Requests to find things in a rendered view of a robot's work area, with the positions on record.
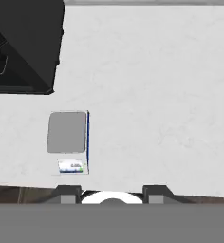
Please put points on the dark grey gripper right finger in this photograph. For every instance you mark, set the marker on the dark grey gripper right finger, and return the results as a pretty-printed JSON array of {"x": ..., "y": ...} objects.
[{"x": 156, "y": 191}]

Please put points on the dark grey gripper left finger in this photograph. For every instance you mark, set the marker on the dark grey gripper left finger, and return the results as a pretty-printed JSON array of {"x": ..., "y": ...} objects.
[{"x": 66, "y": 191}]

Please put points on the white digital kitchen scale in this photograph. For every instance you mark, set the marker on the white digital kitchen scale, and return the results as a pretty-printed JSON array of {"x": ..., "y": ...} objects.
[{"x": 68, "y": 141}]

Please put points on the white round object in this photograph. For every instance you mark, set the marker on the white round object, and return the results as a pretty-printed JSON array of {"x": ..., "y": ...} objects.
[{"x": 110, "y": 197}]

